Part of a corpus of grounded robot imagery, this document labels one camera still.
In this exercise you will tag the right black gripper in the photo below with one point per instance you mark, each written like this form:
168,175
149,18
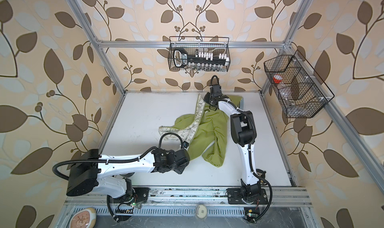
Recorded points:
206,99

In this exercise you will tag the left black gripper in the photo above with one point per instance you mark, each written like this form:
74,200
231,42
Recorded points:
183,168

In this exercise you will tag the green jacket with cartoon print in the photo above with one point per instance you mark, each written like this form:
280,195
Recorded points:
205,131

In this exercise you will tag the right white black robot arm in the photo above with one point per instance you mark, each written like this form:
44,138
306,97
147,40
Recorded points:
254,189

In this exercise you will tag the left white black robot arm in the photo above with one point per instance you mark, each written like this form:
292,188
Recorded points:
106,174

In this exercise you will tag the black rack of vials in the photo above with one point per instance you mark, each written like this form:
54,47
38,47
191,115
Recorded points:
200,60

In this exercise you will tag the round white puck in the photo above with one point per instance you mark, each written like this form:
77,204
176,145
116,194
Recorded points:
201,211

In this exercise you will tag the red capped bottle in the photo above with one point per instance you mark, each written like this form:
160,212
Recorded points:
277,79

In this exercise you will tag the pink white round toy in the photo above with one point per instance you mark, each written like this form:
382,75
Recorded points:
85,218

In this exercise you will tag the black wire basket back wall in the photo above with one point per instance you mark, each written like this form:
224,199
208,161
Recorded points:
214,44

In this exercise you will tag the black wire basket wall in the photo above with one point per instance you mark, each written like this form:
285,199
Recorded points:
302,93
214,44

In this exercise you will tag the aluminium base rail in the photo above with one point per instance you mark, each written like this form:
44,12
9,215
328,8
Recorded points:
289,197

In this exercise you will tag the black wire basket right wall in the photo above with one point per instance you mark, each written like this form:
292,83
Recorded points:
302,93

